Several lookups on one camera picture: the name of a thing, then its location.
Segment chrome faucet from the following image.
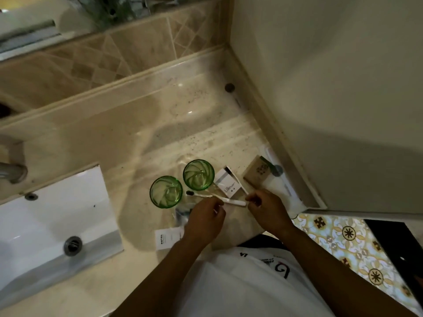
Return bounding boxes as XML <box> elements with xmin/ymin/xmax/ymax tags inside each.
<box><xmin>0</xmin><ymin>161</ymin><xmax>28</xmax><ymax>184</ymax></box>

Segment green glass cup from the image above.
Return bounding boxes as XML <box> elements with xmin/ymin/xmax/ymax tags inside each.
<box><xmin>182</xmin><ymin>159</ymin><xmax>215</xmax><ymax>191</ymax></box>
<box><xmin>149</xmin><ymin>176</ymin><xmax>183</xmax><ymax>209</ymax></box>

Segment person's right hand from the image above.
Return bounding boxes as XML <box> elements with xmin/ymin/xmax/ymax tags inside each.
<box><xmin>246</xmin><ymin>189</ymin><xmax>295</xmax><ymax>239</ymax></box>

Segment black floor mat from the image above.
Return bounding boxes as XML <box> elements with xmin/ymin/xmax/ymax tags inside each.
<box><xmin>363</xmin><ymin>219</ymin><xmax>423</xmax><ymax>307</ymax></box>

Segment person's left forearm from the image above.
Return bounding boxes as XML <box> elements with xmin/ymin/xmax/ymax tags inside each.
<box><xmin>112</xmin><ymin>239</ymin><xmax>212</xmax><ymax>317</ymax></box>

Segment brown soap box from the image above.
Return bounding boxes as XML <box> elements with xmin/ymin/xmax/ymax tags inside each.
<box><xmin>243</xmin><ymin>155</ymin><xmax>275</xmax><ymax>188</ymax></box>

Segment person's white shirt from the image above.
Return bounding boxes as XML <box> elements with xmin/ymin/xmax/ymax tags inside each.
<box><xmin>175</xmin><ymin>240</ymin><xmax>326</xmax><ymax>317</ymax></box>

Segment white sink basin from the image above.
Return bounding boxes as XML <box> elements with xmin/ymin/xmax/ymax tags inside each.
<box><xmin>0</xmin><ymin>165</ymin><xmax>125</xmax><ymax>309</ymax></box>

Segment clear packet with round sticker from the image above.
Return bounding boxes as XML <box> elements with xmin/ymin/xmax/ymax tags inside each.
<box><xmin>222</xmin><ymin>79</ymin><xmax>249</xmax><ymax>112</ymax></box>
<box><xmin>261</xmin><ymin>145</ymin><xmax>305</xmax><ymax>212</ymax></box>

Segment white hotel box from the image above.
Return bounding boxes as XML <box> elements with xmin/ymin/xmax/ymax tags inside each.
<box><xmin>154</xmin><ymin>226</ymin><xmax>185</xmax><ymax>251</ymax></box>
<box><xmin>214</xmin><ymin>166</ymin><xmax>241</xmax><ymax>199</ymax></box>

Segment person's left hand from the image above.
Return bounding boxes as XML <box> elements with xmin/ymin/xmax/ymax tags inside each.
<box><xmin>182</xmin><ymin>196</ymin><xmax>227</xmax><ymax>249</ymax></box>

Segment person's black shorts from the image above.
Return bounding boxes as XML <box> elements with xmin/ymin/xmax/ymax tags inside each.
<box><xmin>237</xmin><ymin>234</ymin><xmax>288</xmax><ymax>252</ymax></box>

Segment wall mirror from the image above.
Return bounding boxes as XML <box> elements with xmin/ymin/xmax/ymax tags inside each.
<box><xmin>0</xmin><ymin>0</ymin><xmax>219</xmax><ymax>62</ymax></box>

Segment person's right forearm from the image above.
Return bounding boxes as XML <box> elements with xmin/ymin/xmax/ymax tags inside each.
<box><xmin>281</xmin><ymin>224</ymin><xmax>419</xmax><ymax>317</ymax></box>

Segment clear packet with black label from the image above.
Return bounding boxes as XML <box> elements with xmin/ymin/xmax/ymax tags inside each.
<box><xmin>173</xmin><ymin>203</ymin><xmax>196</xmax><ymax>227</ymax></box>

